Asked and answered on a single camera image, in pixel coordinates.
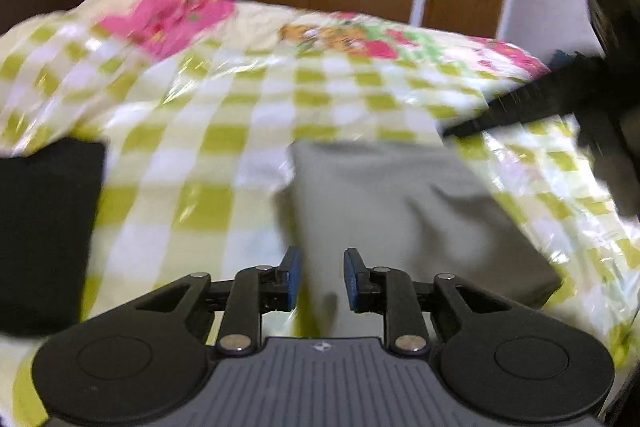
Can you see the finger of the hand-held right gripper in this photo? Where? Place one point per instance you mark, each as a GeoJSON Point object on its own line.
{"type": "Point", "coordinates": [525, 104]}

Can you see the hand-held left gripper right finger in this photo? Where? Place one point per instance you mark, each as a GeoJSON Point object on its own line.
{"type": "Point", "coordinates": [351, 279]}

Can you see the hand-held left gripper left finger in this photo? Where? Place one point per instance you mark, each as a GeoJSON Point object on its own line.
{"type": "Point", "coordinates": [293, 279]}

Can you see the grey pants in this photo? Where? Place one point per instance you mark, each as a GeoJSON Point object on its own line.
{"type": "Point", "coordinates": [400, 217]}

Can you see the checkered printed bed blanket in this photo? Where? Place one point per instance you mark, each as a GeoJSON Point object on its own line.
{"type": "Point", "coordinates": [225, 107]}

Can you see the black cloth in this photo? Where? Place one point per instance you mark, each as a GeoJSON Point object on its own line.
{"type": "Point", "coordinates": [45, 232]}

